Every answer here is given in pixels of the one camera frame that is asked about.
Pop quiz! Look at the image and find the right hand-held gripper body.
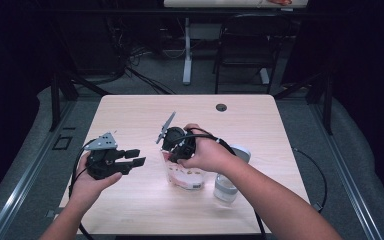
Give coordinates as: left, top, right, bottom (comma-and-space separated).
155, 111, 197, 164

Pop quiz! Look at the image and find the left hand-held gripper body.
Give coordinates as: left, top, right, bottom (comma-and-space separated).
83, 132, 129, 181

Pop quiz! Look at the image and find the red and white spout pouch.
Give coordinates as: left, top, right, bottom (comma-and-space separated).
161, 149, 208, 192

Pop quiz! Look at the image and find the white lidded container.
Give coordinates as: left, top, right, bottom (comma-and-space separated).
212, 144, 252, 204

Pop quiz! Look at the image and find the person's left hand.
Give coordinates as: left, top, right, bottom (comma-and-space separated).
69, 151, 123, 208

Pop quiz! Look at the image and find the person's right hand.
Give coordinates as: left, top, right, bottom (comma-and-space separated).
177, 123, 237, 175

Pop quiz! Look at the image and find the grey tape strip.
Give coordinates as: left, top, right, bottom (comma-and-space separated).
45, 208, 63, 219

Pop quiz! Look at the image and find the desk with white legs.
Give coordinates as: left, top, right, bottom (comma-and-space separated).
163, 0, 309, 86

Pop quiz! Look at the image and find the grey box under desk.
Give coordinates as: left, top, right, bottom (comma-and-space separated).
189, 23, 223, 41

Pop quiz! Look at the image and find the black folding chair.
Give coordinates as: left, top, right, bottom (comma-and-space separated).
212, 13, 298, 95

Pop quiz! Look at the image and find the orange object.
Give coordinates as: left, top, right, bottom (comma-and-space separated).
267, 0, 294, 7

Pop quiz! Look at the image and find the left hand-held gripper black cable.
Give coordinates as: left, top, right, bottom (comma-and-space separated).
67, 139, 97, 240

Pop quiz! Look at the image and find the hand-held gripper black cable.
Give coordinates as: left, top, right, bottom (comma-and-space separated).
67, 139, 97, 240
169, 127, 329, 240

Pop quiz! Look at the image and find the black floor socket frame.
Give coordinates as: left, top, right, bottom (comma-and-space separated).
51, 134, 74, 151

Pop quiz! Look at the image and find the black metal frame stand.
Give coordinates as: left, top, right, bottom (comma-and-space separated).
48, 70, 112, 133
273, 70, 335, 136

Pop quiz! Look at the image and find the aluminium floor rail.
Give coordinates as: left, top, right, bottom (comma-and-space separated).
0, 99, 78, 240
308, 99, 384, 240

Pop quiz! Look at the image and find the bundle of black floor cables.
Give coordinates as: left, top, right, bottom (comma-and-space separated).
103, 14, 178, 96

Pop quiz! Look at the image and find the right hand-held gripper black cable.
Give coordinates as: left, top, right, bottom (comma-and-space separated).
169, 127, 329, 240

